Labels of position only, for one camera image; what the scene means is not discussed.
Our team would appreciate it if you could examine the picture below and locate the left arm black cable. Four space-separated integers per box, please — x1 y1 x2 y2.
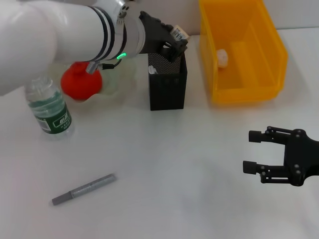
86 58 123 75

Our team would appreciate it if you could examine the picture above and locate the black mesh pen holder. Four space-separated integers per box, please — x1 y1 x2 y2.
147 51 188 112

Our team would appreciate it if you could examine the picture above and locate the yellow plastic bin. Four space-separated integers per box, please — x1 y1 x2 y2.
198 0 289 105

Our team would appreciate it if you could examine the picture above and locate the red-orange toy fruit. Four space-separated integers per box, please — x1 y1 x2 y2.
60 62 103 101

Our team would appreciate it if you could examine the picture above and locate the grey marker pen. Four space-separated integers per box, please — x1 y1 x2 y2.
51 173 118 206

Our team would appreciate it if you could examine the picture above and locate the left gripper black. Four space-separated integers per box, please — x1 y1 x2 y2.
138 11 189 63

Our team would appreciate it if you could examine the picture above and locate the clear water bottle green label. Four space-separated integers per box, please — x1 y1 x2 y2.
24 76 75 140

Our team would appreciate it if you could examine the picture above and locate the beige eraser with barcode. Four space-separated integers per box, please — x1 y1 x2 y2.
169 23 192 42

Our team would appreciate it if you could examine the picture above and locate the white paper ball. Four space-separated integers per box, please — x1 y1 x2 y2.
216 49 229 68

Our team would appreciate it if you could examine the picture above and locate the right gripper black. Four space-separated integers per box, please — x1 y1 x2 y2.
242 126 319 187

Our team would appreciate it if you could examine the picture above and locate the clear glass fruit plate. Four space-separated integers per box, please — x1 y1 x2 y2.
47 58 138 98

